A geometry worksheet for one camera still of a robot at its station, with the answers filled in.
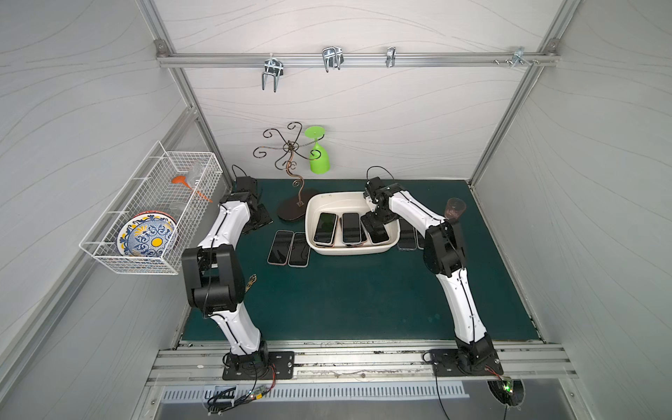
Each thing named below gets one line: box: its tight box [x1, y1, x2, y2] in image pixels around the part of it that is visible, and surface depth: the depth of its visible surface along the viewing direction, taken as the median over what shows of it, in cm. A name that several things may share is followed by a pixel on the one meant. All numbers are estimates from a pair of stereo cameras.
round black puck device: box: [486, 378, 525, 407], surface depth 73 cm
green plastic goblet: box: [304, 125, 331, 175], surface depth 96 cm
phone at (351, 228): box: [342, 211, 362, 245], surface depth 103 cm
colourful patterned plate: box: [116, 210, 179, 259], surface depth 62 cm
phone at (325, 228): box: [313, 211, 339, 245], surface depth 103 cm
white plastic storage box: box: [305, 190, 401, 255], surface depth 103 cm
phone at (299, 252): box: [287, 231, 311, 268], surface depth 98 cm
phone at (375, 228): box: [360, 210, 390, 244], surface depth 97 cm
